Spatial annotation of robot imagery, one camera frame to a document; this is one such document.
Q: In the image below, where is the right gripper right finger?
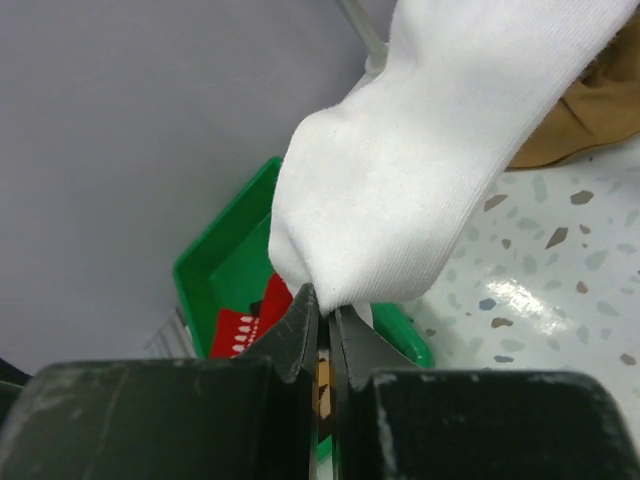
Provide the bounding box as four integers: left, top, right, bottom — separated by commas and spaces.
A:
329, 307, 639, 479

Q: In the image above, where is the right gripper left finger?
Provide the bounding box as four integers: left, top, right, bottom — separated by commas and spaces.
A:
1, 285, 320, 479

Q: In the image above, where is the red christmas sock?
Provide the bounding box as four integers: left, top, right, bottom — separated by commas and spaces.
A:
208, 274, 293, 359

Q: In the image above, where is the brown argyle sock back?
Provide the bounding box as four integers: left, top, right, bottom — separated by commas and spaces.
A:
317, 350, 332, 442

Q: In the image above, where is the white striped sock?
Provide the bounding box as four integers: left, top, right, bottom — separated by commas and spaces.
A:
268, 1, 638, 313

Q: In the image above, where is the green plastic tray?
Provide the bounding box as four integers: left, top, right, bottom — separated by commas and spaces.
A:
172, 155, 434, 451

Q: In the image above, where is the white metal drying rack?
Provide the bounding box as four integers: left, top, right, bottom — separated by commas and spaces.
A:
336, 0, 388, 76

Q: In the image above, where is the tan plain sock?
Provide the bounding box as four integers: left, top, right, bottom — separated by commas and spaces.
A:
508, 12, 639, 170

